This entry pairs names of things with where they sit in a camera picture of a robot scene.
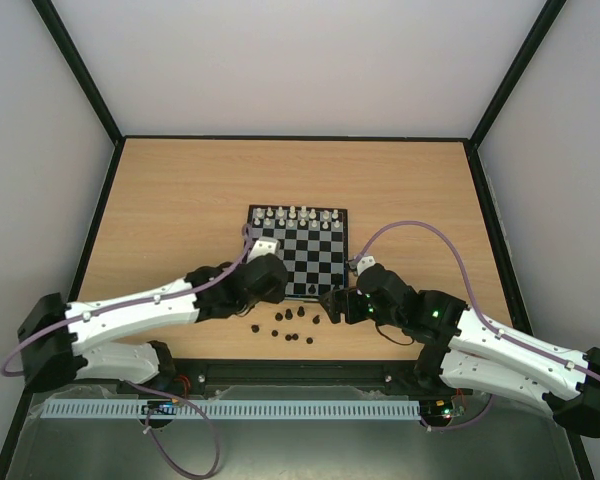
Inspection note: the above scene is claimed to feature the black and silver chessboard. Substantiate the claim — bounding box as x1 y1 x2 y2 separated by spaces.
247 204 349 301

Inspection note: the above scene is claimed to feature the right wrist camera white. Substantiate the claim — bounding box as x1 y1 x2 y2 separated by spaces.
348 255 376 276

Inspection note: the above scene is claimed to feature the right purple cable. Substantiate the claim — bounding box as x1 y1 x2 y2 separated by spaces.
349 220 600 432

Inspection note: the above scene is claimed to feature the light blue cable duct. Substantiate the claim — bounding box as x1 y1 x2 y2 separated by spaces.
40 399 421 421

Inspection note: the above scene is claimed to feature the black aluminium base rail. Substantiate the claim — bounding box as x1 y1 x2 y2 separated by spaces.
29 357 556 399

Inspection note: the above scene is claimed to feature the black cage frame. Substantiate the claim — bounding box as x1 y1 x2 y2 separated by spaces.
0 0 596 480

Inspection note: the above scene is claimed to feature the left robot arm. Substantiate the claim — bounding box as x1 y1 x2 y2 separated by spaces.
17 253 288 393

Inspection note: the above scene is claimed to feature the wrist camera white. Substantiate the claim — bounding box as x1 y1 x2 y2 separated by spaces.
247 238 280 262
348 255 376 276

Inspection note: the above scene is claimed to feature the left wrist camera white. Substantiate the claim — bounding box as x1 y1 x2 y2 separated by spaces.
247 238 280 262

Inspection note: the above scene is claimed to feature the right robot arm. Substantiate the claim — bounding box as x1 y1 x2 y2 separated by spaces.
319 258 600 438

